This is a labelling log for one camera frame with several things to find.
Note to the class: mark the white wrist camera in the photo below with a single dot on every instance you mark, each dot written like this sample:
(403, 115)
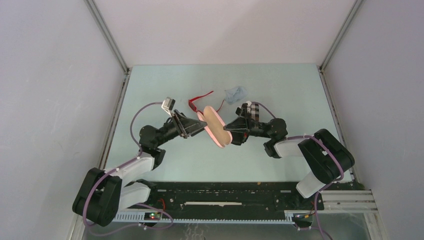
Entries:
(168, 105)
(246, 108)

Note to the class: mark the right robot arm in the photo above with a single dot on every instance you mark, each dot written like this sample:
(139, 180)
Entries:
(326, 157)

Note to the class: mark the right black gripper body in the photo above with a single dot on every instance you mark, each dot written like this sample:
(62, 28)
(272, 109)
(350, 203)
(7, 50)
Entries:
(253, 129)

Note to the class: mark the left aluminium frame post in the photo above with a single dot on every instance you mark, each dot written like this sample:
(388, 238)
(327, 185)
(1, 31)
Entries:
(111, 42)

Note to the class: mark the aluminium frame post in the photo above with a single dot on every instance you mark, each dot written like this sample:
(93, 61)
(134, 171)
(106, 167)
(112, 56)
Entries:
(335, 45)
(111, 42)

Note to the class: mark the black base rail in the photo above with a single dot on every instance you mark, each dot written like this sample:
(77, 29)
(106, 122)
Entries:
(230, 201)

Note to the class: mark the red frame sunglasses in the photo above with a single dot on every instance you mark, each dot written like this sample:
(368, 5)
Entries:
(193, 101)

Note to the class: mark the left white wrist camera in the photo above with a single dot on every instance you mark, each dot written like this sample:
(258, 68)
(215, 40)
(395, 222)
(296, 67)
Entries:
(168, 105)

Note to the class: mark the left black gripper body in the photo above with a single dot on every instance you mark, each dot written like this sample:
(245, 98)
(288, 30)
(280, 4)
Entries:
(180, 125)

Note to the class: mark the blue cleaning cloth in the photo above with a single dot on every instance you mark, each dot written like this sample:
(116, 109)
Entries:
(235, 94)

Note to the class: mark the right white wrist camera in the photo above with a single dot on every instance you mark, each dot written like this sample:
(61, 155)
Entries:
(246, 108)

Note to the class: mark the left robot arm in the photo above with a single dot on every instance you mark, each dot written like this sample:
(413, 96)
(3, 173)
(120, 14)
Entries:
(104, 193)

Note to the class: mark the right aluminium frame post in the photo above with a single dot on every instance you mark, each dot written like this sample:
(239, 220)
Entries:
(335, 45)

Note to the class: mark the pink glasses case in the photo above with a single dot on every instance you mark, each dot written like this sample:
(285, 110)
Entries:
(215, 127)

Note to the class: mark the plaid brown glasses case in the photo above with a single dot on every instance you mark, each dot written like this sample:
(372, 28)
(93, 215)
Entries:
(254, 112)

